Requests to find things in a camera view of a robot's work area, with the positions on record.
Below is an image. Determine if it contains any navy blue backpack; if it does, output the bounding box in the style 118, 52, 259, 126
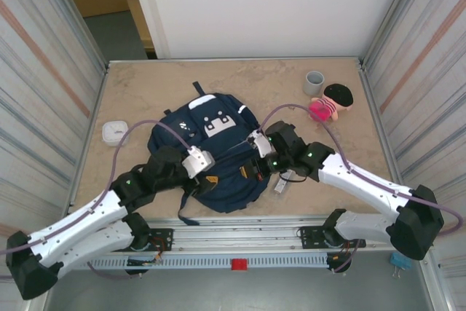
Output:
147, 81, 272, 227

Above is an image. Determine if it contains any white square plastic container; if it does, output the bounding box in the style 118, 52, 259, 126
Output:
101, 120, 128, 148

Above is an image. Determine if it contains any grey plastic cup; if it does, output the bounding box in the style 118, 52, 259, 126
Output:
303, 70, 325, 96

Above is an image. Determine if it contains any pink plush doll black hair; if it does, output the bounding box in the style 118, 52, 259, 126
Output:
308, 84, 355, 123

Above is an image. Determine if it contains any blue binder clip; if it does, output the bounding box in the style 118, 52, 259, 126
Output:
390, 252, 412, 279

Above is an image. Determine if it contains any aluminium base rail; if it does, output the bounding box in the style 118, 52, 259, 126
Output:
38, 215, 436, 256

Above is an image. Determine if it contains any white slotted cable duct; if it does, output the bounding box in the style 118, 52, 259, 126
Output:
83, 254, 331, 270

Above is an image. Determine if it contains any white door frame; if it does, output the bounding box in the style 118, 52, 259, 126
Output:
125, 0, 172, 60

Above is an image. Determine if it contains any aluminium frame post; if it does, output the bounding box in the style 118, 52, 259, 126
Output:
358, 0, 434, 71
36, 0, 111, 71

